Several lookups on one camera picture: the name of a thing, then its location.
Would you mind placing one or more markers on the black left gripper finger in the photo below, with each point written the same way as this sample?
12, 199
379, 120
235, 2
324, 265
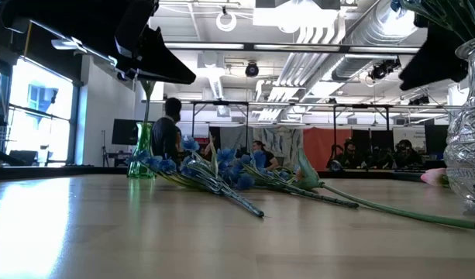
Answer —
159, 62

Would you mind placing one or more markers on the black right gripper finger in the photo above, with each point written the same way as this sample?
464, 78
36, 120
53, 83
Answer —
434, 62

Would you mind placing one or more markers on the clear cut glass vase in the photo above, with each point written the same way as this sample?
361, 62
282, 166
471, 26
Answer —
467, 147

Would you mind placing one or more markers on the green glass vase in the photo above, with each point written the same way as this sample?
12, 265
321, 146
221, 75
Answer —
143, 155

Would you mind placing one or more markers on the black ceiling spotlight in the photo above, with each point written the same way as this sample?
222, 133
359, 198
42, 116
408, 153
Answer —
384, 69

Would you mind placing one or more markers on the person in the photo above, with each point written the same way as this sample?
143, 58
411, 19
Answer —
266, 159
349, 155
405, 155
165, 135

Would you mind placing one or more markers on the black monitor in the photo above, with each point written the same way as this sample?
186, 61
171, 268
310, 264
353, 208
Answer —
124, 131

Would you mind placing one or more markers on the orange curtain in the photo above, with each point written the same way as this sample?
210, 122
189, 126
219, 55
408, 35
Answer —
322, 147

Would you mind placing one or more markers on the blue artificial flower sprig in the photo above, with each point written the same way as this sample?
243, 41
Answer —
221, 190
330, 199

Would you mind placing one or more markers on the grey patterned cloth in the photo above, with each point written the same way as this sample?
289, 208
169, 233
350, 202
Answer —
285, 143

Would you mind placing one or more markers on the silver air duct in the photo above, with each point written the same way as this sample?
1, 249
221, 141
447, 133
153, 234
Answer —
376, 31

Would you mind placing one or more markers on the black metal stand frame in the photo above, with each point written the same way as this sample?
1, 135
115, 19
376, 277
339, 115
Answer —
221, 103

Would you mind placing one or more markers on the black ceiling dome camera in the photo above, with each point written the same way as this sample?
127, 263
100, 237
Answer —
252, 69

